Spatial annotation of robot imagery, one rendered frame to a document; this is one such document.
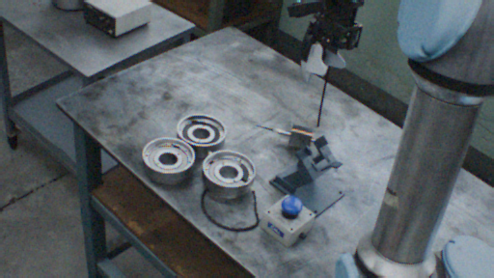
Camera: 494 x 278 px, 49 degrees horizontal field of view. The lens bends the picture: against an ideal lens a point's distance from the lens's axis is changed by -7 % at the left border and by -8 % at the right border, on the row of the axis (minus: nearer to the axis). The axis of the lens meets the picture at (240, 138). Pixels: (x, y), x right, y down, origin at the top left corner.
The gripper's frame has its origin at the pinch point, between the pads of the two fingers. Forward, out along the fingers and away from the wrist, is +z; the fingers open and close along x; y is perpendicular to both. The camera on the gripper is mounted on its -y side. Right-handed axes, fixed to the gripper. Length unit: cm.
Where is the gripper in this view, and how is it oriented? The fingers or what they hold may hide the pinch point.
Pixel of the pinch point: (312, 72)
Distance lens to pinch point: 123.4
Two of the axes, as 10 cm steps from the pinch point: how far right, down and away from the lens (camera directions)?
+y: 6.6, 5.1, -5.5
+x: 7.4, -3.1, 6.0
